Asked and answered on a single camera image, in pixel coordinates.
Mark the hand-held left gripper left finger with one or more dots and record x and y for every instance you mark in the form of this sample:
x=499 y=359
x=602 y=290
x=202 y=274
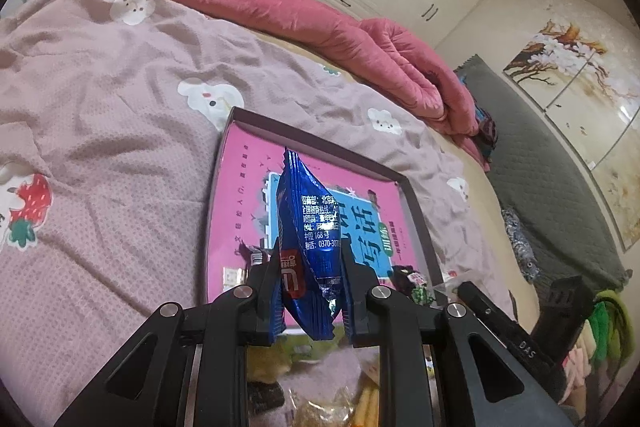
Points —
x=267 y=287

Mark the colourful dark cloth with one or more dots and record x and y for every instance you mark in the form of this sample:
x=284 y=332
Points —
x=487 y=129

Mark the green cloth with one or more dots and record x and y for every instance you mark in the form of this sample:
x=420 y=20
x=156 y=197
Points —
x=605 y=322

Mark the grey quilted mat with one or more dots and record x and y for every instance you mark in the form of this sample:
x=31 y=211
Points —
x=540 y=167

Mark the pink cardboard box tray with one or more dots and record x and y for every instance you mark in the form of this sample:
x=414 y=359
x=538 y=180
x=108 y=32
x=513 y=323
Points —
x=240 y=187

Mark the pink quilt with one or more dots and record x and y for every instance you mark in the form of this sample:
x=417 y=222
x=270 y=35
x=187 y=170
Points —
x=280 y=2

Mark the green label pastry packet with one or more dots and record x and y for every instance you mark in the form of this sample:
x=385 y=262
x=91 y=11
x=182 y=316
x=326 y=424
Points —
x=417 y=289

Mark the grey patterned cloth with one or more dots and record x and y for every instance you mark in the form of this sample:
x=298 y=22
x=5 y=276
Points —
x=520 y=247

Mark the green jelly packet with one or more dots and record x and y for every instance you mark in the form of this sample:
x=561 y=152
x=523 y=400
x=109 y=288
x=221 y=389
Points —
x=267 y=362

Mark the blue snack packet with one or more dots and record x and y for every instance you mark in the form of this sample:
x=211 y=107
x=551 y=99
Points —
x=310 y=217

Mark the dark small snack packet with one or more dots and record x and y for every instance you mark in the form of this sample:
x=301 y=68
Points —
x=265 y=399

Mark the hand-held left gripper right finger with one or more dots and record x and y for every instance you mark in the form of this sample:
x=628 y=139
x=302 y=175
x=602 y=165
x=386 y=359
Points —
x=357 y=292

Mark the clear crisps packet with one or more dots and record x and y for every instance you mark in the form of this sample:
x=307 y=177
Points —
x=322 y=412

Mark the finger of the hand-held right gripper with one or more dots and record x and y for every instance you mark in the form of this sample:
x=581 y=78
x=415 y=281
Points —
x=477 y=299

